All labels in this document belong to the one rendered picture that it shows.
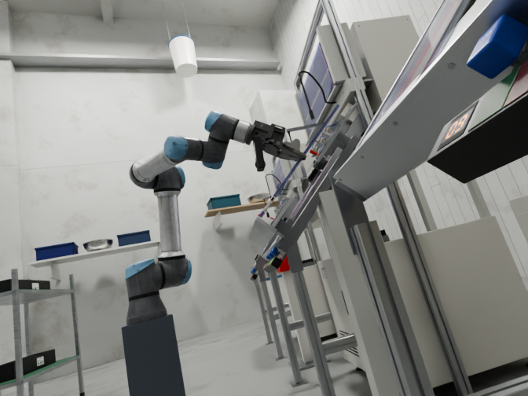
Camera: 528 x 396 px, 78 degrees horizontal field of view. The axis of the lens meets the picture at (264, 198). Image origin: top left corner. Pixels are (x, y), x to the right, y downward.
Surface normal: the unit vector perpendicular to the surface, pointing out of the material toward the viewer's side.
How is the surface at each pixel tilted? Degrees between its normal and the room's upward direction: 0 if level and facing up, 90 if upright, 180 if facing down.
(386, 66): 90
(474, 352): 90
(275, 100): 90
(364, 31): 90
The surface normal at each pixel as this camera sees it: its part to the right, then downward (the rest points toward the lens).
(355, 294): 0.09, -0.27
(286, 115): 0.32, -0.31
